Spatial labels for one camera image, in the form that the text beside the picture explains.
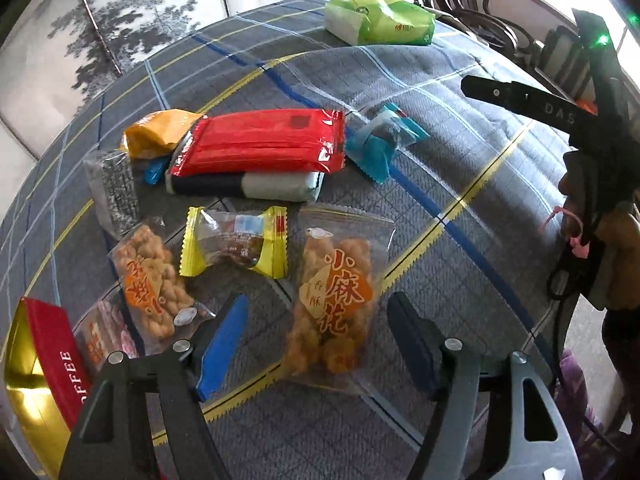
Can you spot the pink meat snack packet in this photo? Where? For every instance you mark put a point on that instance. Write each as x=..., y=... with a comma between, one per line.
x=101, y=332

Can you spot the clear pack dark seaweed snack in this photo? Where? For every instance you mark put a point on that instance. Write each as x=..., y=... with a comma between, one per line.
x=111, y=183

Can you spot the red snack pack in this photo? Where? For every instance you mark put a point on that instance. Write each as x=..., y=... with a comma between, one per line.
x=283, y=140

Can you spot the small fried twist bag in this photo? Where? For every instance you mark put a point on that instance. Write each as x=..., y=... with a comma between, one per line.
x=161, y=308

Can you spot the orange snack packet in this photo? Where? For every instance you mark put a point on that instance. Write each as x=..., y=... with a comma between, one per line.
x=158, y=133

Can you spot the yellow cake packet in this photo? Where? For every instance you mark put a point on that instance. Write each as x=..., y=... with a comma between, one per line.
x=257, y=242

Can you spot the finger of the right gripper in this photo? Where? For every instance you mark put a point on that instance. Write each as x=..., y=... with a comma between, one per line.
x=530, y=102

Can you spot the gold tin red toffee box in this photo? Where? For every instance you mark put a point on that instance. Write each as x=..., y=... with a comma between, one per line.
x=46, y=380

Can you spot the navy and pale blue pack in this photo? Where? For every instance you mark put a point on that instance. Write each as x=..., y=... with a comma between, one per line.
x=294, y=187

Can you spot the teal candy packet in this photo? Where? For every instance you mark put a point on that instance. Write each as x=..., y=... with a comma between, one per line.
x=372, y=148

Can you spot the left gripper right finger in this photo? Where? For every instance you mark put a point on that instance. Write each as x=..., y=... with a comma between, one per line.
x=526, y=437

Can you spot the green tissue pack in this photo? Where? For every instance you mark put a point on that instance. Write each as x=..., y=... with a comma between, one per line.
x=363, y=22

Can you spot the large fried twist bag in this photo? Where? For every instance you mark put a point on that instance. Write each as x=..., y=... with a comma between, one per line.
x=339, y=282

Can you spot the painted folding screen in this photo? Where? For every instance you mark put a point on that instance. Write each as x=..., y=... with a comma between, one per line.
x=60, y=54

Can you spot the plaid grey tablecloth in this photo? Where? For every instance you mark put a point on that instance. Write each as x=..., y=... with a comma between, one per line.
x=460, y=227

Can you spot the small blue candy packet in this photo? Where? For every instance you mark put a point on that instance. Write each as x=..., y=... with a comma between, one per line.
x=155, y=170

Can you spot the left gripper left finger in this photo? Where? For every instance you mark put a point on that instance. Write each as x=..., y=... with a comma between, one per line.
x=112, y=438

